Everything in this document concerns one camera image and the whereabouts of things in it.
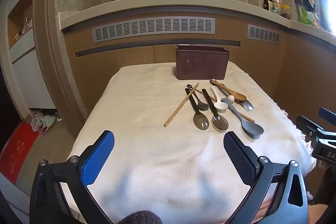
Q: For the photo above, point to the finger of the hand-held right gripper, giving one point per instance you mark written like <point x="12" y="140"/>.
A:
<point x="326" y="113"/>
<point x="307" y="125"/>

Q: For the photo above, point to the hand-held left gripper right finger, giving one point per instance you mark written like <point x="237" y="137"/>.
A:
<point x="240" y="158"/>

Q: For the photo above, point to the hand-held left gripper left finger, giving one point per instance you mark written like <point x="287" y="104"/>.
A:
<point x="98" y="158"/>

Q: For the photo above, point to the grey plastic spoon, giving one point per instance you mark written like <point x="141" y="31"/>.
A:
<point x="253" y="129"/>

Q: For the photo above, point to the wooden chopstick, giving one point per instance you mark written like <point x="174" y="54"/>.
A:
<point x="248" y="118"/>
<point x="181" y="106"/>

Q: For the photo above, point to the brown plastic utensil box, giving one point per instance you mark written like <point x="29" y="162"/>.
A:
<point x="200" y="64"/>

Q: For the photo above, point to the dark translucent plastic spoon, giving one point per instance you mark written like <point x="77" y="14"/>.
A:
<point x="201" y="123"/>

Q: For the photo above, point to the white plastic spoon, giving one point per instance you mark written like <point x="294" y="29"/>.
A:
<point x="221" y="107"/>

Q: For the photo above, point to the cream table cloth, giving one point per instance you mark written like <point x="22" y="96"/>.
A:
<point x="157" y="161"/>

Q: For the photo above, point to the wooden spoon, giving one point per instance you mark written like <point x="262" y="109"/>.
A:
<point x="237" y="96"/>

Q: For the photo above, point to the small black spoon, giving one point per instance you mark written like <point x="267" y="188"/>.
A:
<point x="203" y="106"/>

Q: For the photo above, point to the dark knit clothing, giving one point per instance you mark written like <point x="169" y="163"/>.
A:
<point x="140" y="218"/>

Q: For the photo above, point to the red floor mat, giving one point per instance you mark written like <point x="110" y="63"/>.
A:
<point x="18" y="150"/>

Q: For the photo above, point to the green plastic bag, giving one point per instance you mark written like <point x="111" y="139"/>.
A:
<point x="305" y="16"/>

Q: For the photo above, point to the short grey vent grille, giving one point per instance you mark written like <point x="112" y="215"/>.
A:
<point x="263" y="34"/>

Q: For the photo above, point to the window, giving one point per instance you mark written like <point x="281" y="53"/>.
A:
<point x="331" y="8"/>

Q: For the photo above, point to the yellow-lidded jar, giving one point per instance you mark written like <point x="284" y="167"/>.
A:
<point x="285" y="12"/>

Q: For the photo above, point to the orange-capped bottle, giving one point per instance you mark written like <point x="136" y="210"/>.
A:
<point x="276" y="3"/>

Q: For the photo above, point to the dark sauce bottle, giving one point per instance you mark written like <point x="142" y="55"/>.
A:
<point x="268" y="3"/>

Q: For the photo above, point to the long grey vent grille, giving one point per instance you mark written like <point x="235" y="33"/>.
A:
<point x="157" y="27"/>

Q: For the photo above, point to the pale kitchen counter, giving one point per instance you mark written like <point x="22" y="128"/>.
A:
<point x="183" y="2"/>

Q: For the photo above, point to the white wall cabinet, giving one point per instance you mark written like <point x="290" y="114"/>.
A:
<point x="29" y="77"/>

